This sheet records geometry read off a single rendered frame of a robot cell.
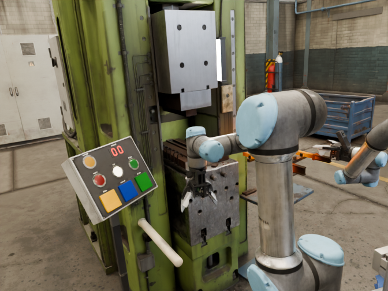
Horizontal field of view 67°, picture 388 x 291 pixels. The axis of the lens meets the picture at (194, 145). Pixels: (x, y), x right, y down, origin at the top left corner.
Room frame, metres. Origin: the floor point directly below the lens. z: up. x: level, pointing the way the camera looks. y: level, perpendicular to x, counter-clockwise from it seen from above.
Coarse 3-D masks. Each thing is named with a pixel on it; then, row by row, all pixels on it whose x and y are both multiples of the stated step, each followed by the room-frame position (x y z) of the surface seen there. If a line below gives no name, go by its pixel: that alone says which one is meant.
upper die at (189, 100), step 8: (160, 96) 1.74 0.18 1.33; (168, 96) 1.65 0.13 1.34; (176, 96) 1.57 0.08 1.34; (184, 96) 1.55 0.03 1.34; (192, 96) 1.58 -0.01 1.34; (200, 96) 1.60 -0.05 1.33; (208, 96) 1.63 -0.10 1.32; (160, 104) 1.75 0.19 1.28; (168, 104) 1.66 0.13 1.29; (176, 104) 1.58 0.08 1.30; (184, 104) 1.55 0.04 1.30; (192, 104) 1.58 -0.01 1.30; (200, 104) 1.60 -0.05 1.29; (208, 104) 1.63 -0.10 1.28
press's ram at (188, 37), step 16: (160, 16) 1.55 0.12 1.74; (176, 16) 1.54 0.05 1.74; (192, 16) 1.59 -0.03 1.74; (208, 16) 1.64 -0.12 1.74; (160, 32) 1.57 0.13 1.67; (176, 32) 1.54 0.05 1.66; (192, 32) 1.59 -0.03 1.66; (208, 32) 1.64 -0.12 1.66; (160, 48) 1.58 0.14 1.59; (176, 48) 1.54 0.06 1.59; (192, 48) 1.59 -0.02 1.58; (208, 48) 1.64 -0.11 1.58; (160, 64) 1.59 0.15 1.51; (176, 64) 1.53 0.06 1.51; (192, 64) 1.58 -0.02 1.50; (208, 64) 1.64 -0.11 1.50; (160, 80) 1.61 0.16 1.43; (176, 80) 1.53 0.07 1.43; (192, 80) 1.58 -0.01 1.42; (208, 80) 1.64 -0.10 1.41
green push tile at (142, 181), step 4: (144, 172) 1.27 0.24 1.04; (140, 176) 1.24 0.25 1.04; (144, 176) 1.25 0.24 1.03; (136, 180) 1.21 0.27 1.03; (140, 180) 1.22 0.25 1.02; (144, 180) 1.24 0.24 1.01; (148, 180) 1.25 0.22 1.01; (140, 184) 1.21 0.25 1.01; (144, 184) 1.22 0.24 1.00; (148, 184) 1.24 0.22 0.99; (140, 188) 1.20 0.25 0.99; (144, 188) 1.21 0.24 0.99
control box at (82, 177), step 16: (112, 144) 1.25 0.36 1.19; (128, 144) 1.31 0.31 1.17; (80, 160) 1.10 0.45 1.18; (96, 160) 1.15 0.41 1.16; (112, 160) 1.20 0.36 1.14; (128, 160) 1.26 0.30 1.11; (80, 176) 1.06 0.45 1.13; (112, 176) 1.15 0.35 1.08; (128, 176) 1.20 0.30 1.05; (80, 192) 1.06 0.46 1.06; (96, 192) 1.06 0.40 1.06; (144, 192) 1.21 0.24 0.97; (96, 208) 1.01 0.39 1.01
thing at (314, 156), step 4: (300, 152) 1.72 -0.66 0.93; (304, 152) 1.71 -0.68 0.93; (308, 152) 1.70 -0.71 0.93; (308, 156) 1.67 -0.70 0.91; (312, 156) 1.64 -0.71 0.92; (316, 156) 1.64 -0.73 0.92; (320, 156) 1.61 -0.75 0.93; (324, 156) 1.60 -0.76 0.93; (328, 156) 1.60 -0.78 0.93; (320, 160) 1.61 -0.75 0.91; (324, 160) 1.60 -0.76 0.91; (328, 160) 1.58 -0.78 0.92
